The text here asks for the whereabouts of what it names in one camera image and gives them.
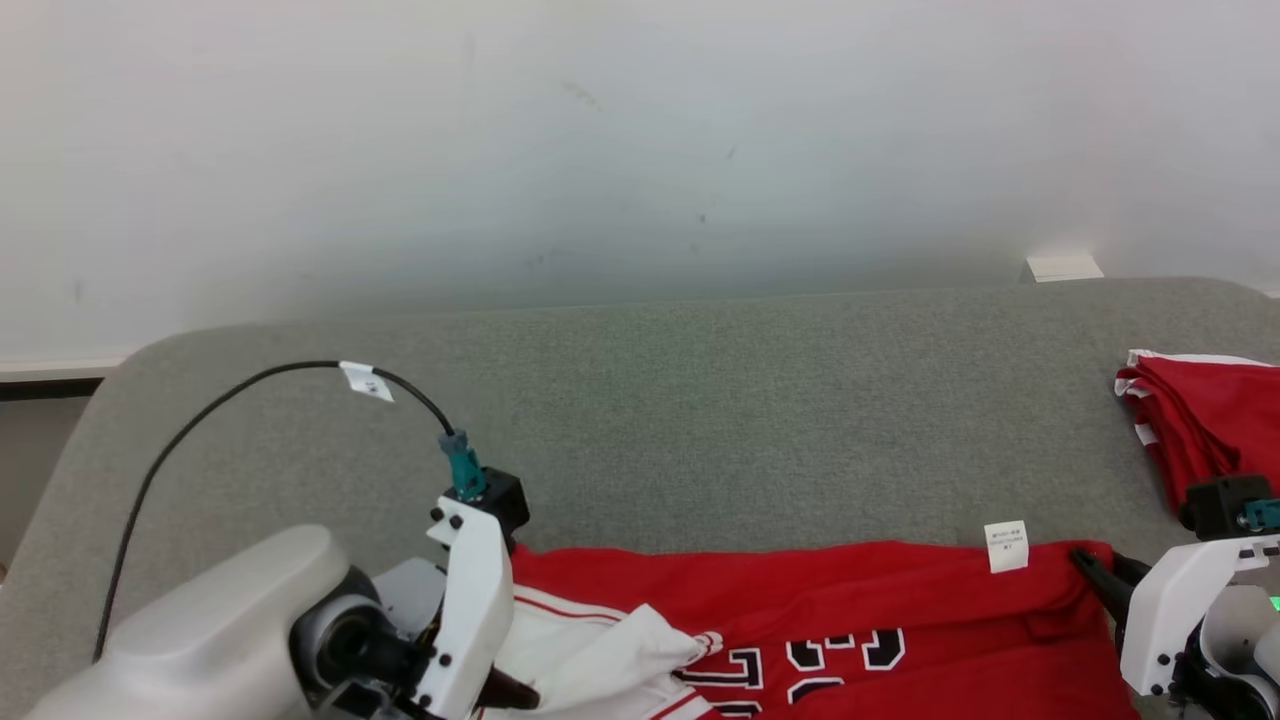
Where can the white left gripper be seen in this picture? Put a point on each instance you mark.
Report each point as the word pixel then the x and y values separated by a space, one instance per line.
pixel 480 600

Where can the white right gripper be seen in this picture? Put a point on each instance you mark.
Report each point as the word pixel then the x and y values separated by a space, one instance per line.
pixel 1170 610

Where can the red Bulls basketball shorts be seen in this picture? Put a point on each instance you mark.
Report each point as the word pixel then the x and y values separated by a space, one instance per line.
pixel 1215 430

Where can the red basketball jersey white trim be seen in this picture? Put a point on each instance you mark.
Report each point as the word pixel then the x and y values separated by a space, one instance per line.
pixel 850 590

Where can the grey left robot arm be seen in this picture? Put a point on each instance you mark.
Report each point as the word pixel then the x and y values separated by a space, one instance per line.
pixel 200 630

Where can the grey fabric sofa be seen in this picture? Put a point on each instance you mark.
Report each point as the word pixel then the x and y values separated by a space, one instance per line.
pixel 750 420

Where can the white and black skirting board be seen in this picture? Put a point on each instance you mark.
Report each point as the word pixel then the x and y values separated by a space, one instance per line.
pixel 45 388

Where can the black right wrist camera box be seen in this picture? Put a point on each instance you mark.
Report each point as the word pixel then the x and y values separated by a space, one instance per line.
pixel 1220 505

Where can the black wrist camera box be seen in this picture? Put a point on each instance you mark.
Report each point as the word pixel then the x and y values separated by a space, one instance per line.
pixel 505 500
pixel 1220 505

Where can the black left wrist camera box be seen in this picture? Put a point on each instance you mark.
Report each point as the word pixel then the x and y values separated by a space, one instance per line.
pixel 505 500

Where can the white wall box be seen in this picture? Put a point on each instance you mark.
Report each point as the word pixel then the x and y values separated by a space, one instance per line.
pixel 1065 268

